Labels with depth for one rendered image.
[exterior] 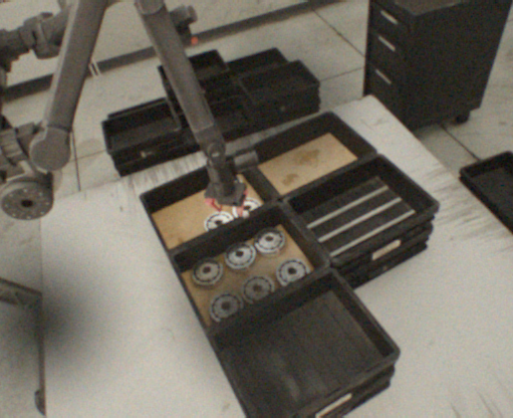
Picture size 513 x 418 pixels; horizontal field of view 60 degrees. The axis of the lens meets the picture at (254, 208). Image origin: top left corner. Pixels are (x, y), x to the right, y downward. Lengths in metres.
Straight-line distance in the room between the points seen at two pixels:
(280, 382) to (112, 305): 0.68
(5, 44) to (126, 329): 0.92
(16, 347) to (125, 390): 1.26
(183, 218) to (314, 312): 0.58
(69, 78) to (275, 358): 0.85
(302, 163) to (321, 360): 0.76
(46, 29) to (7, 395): 1.73
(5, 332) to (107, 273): 1.12
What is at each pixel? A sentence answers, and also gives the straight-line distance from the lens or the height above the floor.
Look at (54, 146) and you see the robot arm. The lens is 1.00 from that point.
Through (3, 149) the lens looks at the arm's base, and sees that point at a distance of 1.04.
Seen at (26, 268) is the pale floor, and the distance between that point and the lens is 2.93.
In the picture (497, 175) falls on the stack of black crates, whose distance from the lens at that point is 2.58.
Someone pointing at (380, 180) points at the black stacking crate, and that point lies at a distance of 1.64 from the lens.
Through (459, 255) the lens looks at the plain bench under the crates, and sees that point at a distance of 1.64.
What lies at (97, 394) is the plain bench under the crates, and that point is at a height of 0.70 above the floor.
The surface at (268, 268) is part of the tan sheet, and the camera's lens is 1.40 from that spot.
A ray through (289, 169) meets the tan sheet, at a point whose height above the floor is 0.83.
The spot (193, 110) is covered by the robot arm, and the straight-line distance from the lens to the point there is 1.02.
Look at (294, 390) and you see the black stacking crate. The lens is 1.23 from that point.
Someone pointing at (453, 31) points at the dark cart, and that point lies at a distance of 2.71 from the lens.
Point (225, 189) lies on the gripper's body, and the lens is 1.14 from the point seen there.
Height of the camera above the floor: 1.99
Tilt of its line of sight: 48 degrees down
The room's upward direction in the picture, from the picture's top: 11 degrees counter-clockwise
